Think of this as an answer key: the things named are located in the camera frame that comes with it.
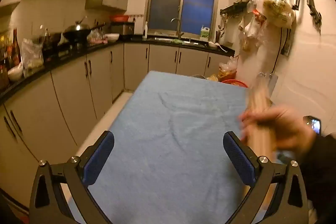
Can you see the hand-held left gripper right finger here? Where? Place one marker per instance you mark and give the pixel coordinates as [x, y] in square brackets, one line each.
[237, 158]

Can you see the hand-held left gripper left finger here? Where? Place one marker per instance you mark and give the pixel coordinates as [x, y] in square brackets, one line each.
[99, 158]

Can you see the bundle of wooden chopsticks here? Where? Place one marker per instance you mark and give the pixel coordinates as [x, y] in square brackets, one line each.
[258, 104]

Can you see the person's right forearm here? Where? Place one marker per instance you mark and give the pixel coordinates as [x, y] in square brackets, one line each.
[320, 166]

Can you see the person's right hand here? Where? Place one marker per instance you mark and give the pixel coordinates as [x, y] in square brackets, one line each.
[283, 127]

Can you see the large red floor basin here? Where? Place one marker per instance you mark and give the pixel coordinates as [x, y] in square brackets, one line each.
[235, 83]

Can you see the blue towel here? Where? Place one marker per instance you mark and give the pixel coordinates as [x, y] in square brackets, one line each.
[168, 121]

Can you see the translucent plastic board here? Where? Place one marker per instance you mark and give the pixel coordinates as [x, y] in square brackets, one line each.
[273, 83]

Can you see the smartphone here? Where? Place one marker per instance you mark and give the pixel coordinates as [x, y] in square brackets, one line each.
[313, 124]

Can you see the plastic bag of yellow food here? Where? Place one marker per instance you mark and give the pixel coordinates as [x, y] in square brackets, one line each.
[227, 69]

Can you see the black kitchen countertop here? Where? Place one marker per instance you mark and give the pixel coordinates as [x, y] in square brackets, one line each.
[47, 66]

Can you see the white ladle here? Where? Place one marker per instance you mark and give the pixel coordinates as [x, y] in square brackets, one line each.
[216, 45]

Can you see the white mortar bowl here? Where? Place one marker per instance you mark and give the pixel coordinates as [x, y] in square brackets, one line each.
[15, 73]

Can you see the clear plastic bag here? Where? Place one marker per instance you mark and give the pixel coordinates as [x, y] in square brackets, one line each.
[32, 58]

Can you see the pink food bag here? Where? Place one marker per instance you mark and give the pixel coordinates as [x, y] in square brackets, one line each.
[97, 37]

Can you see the black wok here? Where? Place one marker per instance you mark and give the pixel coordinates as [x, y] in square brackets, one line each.
[76, 33]

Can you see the black cooking pot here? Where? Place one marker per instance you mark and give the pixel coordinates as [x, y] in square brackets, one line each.
[52, 40]

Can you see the green label detergent bottle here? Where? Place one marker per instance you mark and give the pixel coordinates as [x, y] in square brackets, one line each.
[204, 33]

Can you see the steel countertop appliance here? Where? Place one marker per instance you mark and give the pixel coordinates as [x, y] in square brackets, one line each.
[123, 28]

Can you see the small hanging plastic bags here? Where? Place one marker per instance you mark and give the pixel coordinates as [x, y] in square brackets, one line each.
[253, 27]

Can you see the group of condiment bottles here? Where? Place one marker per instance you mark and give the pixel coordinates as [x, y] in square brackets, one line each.
[8, 61]

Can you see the white slim bottle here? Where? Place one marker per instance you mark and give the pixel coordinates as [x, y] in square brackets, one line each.
[145, 31]

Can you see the red basin on appliance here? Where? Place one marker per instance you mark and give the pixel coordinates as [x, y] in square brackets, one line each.
[119, 18]

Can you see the steel faucet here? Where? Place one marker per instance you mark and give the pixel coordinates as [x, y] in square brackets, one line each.
[178, 27]

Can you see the large hanging food bag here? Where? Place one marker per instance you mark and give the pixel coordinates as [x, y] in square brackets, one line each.
[279, 10]

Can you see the black wall shelf rack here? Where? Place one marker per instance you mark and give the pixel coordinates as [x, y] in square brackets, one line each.
[233, 8]

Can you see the black wall hook rail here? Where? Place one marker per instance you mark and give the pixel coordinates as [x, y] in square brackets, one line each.
[312, 6]

